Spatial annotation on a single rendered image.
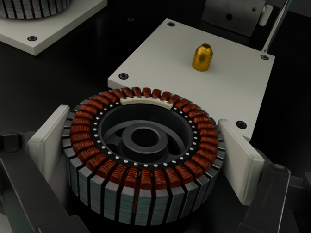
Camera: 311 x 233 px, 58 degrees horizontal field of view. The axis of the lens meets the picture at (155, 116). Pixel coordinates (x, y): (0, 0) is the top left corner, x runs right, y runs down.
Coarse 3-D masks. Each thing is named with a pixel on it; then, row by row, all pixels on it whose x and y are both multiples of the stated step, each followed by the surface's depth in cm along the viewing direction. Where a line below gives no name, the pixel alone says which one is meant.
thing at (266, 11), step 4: (264, 8) 37; (268, 8) 37; (272, 8) 37; (264, 12) 37; (268, 12) 37; (260, 16) 38; (264, 16) 38; (268, 16) 38; (260, 20) 38; (264, 20) 38; (260, 24) 39; (264, 24) 38
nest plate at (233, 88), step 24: (168, 24) 37; (144, 48) 33; (168, 48) 33; (192, 48) 34; (216, 48) 34; (240, 48) 35; (120, 72) 29; (144, 72) 30; (168, 72) 30; (192, 72) 31; (216, 72) 31; (240, 72) 32; (264, 72) 32; (192, 96) 28; (216, 96) 28; (240, 96) 29; (216, 120) 26; (240, 120) 27
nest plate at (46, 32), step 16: (80, 0) 38; (96, 0) 39; (48, 16) 35; (64, 16) 35; (80, 16) 36; (0, 32) 31; (16, 32) 32; (32, 32) 32; (48, 32) 32; (64, 32) 34; (32, 48) 30
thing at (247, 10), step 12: (216, 0) 38; (228, 0) 37; (240, 0) 37; (252, 0) 36; (264, 0) 36; (204, 12) 40; (216, 12) 39; (228, 12) 38; (240, 12) 38; (252, 12) 37; (216, 24) 40; (228, 24) 40; (240, 24) 39; (252, 24) 38
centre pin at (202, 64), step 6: (198, 48) 30; (204, 48) 29; (210, 48) 30; (198, 54) 30; (204, 54) 29; (210, 54) 30; (198, 60) 30; (204, 60) 30; (210, 60) 30; (192, 66) 31; (198, 66) 31; (204, 66) 30
